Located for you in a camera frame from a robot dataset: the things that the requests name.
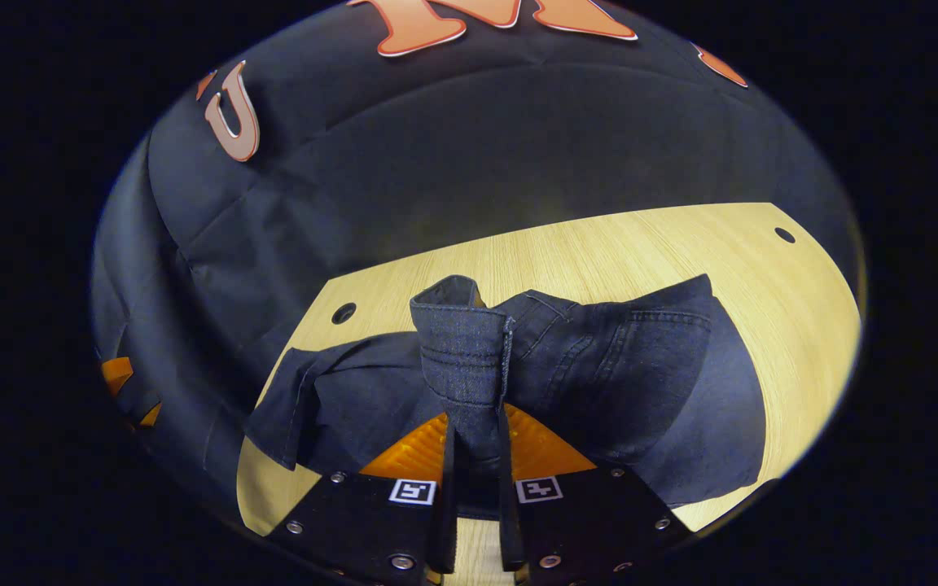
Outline dark blue jeans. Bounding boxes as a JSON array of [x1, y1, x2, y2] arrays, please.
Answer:
[[243, 274, 767, 522]]

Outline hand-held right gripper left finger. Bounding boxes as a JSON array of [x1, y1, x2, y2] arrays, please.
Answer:
[[265, 411, 458, 586]]

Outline black backdrop cloth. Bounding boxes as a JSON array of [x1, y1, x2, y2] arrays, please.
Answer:
[[90, 0, 862, 522]]

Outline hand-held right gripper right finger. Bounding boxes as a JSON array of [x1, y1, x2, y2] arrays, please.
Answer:
[[497, 405, 694, 586]]

